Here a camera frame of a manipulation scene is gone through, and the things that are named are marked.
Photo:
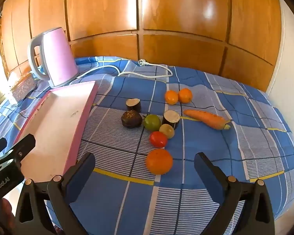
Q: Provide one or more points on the large orange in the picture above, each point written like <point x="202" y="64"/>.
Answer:
<point x="159" y="162"/>

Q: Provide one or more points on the red tomato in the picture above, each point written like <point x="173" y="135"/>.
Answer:
<point x="158" y="139"/>

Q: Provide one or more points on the wooden wardrobe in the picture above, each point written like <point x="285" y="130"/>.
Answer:
<point x="161" y="17"/>

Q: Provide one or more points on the person's left hand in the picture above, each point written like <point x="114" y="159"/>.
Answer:
<point x="5" y="210"/>

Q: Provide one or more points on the pink electric kettle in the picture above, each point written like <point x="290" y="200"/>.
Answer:
<point x="58" y="58"/>

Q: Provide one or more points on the pink shallow tray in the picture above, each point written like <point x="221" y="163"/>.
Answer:
<point x="56" y="127"/>

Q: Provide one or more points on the small orange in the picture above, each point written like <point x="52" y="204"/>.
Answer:
<point x="171" y="97"/>
<point x="185" y="95"/>

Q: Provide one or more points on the cut eggplant piece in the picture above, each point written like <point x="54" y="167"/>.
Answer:
<point x="170" y="118"/>
<point x="133" y="104"/>

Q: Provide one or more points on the dark brown round fruit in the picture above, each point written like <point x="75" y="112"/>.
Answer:
<point x="131" y="119"/>

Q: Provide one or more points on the blue plaid bedsheet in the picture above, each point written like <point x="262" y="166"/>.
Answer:
<point x="235" y="139"/>

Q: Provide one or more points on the green lime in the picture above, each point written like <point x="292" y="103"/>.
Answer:
<point x="152" y="122"/>

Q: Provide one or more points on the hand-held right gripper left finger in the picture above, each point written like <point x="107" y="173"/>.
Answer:
<point x="84" y="166"/>

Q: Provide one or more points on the glittery patterned box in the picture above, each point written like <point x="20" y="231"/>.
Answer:
<point x="24" y="88"/>

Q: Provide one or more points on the orange carrot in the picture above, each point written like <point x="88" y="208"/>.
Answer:
<point x="205" y="119"/>

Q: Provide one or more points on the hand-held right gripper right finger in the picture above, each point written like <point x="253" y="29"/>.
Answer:
<point x="203" y="169"/>

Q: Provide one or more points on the yellow-green round fruit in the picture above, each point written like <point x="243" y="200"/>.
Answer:
<point x="167" y="131"/>

